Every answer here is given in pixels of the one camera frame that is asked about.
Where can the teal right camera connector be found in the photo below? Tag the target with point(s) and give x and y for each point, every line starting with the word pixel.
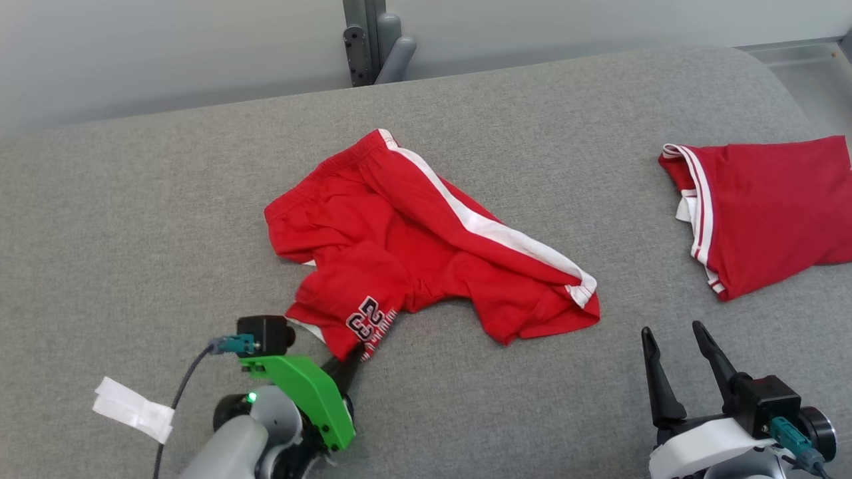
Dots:
pixel 792 442

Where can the red Bulls 23 jersey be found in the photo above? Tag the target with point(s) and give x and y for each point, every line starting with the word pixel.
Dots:
pixel 772 199

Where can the teal left camera connector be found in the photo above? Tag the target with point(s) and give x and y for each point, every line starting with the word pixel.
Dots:
pixel 233 344

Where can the teal camera connector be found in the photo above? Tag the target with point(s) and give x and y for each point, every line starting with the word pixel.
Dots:
pixel 233 344
pixel 792 442

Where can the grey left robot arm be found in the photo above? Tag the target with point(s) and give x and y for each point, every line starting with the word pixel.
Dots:
pixel 239 446

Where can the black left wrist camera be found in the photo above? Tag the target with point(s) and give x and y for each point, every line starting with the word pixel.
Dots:
pixel 263 334

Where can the grey fabric sofa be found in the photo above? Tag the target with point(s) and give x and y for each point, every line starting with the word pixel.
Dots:
pixel 166 199

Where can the red Bulls 23 shorts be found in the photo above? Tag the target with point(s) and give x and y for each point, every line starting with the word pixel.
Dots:
pixel 373 219

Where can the white tape tag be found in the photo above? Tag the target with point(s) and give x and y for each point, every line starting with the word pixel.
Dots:
pixel 133 409

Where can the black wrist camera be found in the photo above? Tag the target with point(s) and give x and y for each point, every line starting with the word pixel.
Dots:
pixel 765 402
pixel 263 334

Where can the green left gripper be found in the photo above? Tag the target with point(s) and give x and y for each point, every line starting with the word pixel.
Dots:
pixel 313 392

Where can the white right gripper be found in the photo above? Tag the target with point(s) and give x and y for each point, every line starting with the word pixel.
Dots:
pixel 705 446

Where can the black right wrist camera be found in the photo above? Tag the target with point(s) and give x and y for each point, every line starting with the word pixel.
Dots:
pixel 765 402

